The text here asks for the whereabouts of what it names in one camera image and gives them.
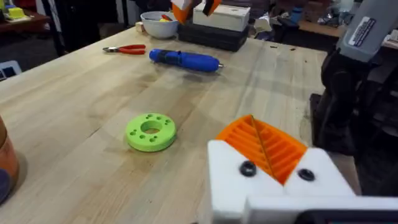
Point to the white bowl with small items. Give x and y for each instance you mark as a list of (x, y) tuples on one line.
[(158, 29)]

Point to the green disc with holes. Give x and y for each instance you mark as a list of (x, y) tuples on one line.
[(136, 140)]

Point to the blue electric screwdriver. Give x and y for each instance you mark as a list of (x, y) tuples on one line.
[(189, 60)]

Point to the small wooden block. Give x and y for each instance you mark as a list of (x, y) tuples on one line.
[(140, 27)]

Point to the finger of the white orange right gripper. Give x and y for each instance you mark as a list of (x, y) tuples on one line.
[(213, 5), (182, 11)]

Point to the brown tub with toys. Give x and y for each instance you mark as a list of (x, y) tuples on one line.
[(7, 161)]

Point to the white orange left gripper right finger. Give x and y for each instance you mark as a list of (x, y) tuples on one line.
[(317, 177)]

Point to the yellow toy block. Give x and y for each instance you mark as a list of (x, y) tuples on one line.
[(16, 13)]

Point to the black flat box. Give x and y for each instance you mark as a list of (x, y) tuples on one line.
[(211, 39)]

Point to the white orange left gripper left finger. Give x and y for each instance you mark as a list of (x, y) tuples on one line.
[(230, 174)]

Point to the white flat box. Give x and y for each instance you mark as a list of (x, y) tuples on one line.
[(224, 18)]

